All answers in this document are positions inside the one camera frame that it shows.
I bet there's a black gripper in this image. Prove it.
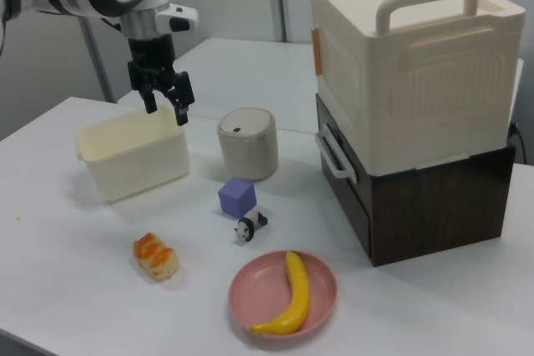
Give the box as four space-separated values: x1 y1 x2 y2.
126 33 196 127

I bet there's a cream plastic storage box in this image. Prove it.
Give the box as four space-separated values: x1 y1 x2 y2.
309 0 526 177

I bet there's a beige mini trash can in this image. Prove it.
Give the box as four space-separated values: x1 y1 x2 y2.
216 107 280 183

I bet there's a purple foam cube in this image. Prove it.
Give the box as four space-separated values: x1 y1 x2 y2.
217 178 256 218

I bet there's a toy panda figure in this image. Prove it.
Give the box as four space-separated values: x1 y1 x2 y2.
234 210 269 244

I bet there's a toy bread with orange glaze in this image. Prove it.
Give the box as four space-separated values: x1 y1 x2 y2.
132 232 180 282

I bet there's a pink plate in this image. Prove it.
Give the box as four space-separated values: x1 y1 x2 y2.
228 249 338 328

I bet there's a yellow toy banana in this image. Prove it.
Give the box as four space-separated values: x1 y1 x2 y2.
249 250 311 324

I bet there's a dark wooden drawer cabinet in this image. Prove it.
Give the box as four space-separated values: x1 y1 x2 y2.
315 93 518 268

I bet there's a white drawer handle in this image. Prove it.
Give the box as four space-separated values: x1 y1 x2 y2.
314 124 360 184

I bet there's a black cable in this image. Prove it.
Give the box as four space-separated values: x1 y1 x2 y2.
507 121 527 165

